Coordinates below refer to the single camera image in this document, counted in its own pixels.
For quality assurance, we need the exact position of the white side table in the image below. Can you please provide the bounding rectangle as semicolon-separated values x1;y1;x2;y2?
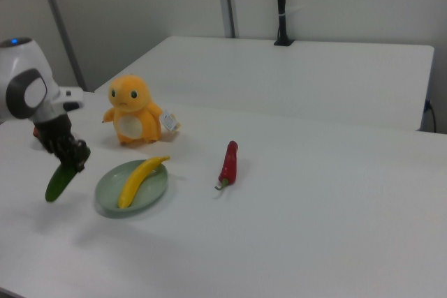
93;35;436;133

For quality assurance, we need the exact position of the black wall cable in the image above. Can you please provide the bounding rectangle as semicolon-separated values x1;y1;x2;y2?
423;99;438;134

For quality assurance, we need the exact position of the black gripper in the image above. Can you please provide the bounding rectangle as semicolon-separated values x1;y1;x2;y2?
32;112;92;174

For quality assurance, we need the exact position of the red chili pepper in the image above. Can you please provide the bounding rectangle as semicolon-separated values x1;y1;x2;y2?
214;140;240;192

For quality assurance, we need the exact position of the pale green plate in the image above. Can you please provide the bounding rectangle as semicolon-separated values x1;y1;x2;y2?
94;159;170;220

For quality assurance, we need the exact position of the green cucumber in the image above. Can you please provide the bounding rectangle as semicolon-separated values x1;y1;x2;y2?
45;147;92;204

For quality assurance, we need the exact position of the yellow banana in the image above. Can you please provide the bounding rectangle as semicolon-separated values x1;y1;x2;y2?
117;155;172;209

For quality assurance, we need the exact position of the orange plush dinosaur toy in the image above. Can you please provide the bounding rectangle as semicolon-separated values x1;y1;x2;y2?
101;73;183;146

